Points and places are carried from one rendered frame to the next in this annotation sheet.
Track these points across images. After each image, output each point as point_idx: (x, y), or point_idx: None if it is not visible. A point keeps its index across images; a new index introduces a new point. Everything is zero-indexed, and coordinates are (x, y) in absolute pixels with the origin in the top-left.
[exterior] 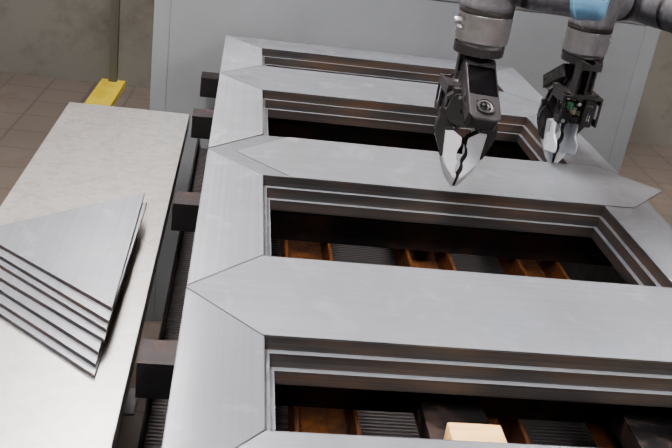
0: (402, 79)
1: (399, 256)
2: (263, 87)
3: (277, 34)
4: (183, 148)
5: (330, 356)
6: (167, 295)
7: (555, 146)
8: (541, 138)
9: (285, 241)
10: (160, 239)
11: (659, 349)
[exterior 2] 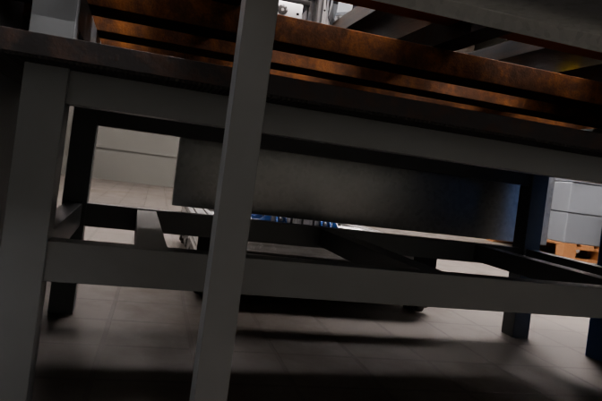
0: None
1: (394, 76)
2: None
3: None
4: None
5: None
6: (487, 113)
7: (351, 7)
8: (337, 4)
9: (457, 52)
10: (558, 26)
11: None
